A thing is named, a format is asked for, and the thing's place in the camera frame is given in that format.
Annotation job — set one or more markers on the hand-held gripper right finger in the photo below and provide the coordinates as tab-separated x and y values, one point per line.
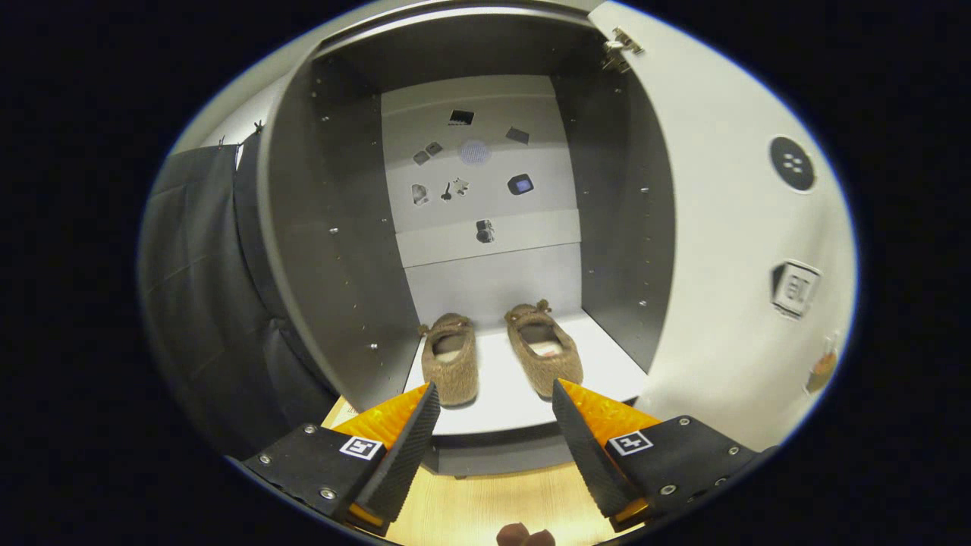
588	455

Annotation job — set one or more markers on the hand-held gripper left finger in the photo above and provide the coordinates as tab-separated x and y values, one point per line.
406	455

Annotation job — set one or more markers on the brown fuzzy shoe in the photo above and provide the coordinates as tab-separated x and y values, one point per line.
455	383
557	375

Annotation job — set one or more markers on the beige shoe cabinet door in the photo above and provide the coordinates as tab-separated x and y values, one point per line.
721	265

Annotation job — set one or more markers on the dark grey shoe cabinet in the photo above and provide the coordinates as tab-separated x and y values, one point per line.
341	227

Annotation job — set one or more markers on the light grey cabinet shelf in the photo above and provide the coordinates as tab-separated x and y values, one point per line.
504	387

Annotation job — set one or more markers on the metal door hinge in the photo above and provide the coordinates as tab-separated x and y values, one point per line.
618	45

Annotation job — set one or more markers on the black backdrop cloth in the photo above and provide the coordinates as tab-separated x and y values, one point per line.
197	303

